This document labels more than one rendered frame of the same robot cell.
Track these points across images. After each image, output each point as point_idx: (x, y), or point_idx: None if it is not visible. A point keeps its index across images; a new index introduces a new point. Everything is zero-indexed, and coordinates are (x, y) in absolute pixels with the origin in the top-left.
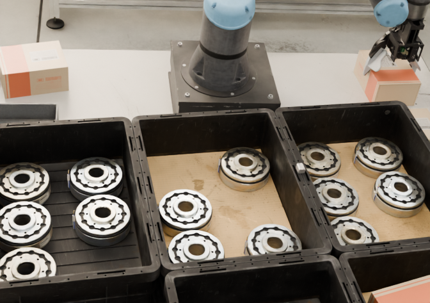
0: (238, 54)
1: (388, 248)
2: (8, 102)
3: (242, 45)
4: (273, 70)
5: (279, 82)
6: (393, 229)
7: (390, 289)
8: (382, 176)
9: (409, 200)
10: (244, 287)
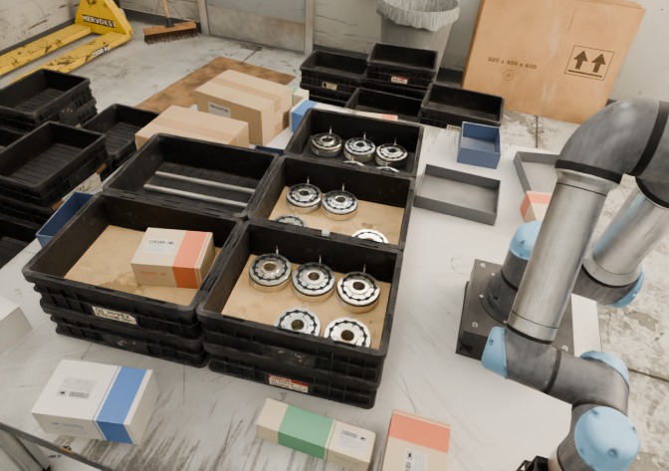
0: (504, 276)
1: (229, 245)
2: (516, 208)
3: (508, 272)
4: (567, 404)
5: (543, 398)
6: (270, 313)
7: (206, 241)
8: (317, 320)
9: (281, 324)
10: None
